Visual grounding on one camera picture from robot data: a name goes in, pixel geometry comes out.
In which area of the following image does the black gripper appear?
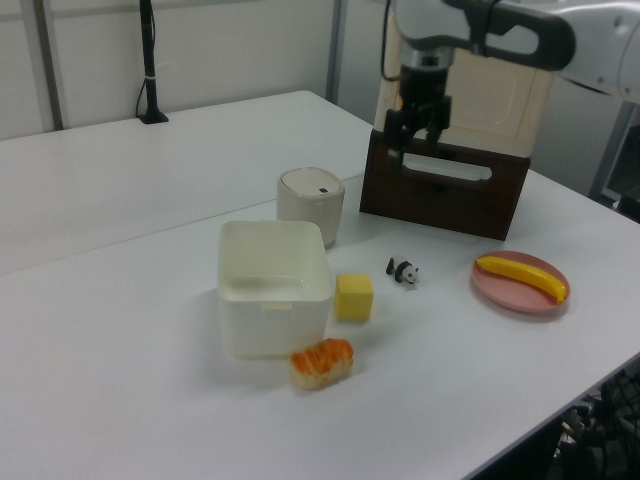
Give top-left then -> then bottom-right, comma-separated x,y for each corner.
383,65 -> 454,162

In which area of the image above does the white plastic box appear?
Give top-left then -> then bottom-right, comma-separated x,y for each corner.
217,219 -> 335,361

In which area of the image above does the dark brown wooden drawer box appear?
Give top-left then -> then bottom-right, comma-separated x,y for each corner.
358,128 -> 532,242

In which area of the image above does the cream plastic cabinet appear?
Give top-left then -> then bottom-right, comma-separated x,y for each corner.
373,9 -> 556,159

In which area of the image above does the beige lidded trash can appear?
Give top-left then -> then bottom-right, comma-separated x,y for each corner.
276,167 -> 346,250

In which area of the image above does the panda toy figure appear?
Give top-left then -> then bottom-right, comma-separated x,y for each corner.
384,255 -> 421,289

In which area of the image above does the yellow toy banana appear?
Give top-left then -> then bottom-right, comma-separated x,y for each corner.
474,255 -> 571,305

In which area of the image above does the yellow cube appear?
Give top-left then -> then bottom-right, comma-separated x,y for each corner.
333,272 -> 376,322

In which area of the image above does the pink plate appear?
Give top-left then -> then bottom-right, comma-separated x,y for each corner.
469,250 -> 572,315

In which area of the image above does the orange topped toy bread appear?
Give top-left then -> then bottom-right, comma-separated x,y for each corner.
289,337 -> 357,392

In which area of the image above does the black pole stand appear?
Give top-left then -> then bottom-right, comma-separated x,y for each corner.
137,0 -> 170,125

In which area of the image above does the white drawer handle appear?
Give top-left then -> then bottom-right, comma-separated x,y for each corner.
399,151 -> 494,182

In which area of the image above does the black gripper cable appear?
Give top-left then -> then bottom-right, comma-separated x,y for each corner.
379,0 -> 404,84

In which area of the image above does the grey partition post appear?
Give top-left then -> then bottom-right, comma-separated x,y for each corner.
325,0 -> 348,104
33,0 -> 65,131

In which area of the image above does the grey metal frame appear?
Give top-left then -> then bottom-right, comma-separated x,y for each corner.
588,97 -> 640,224

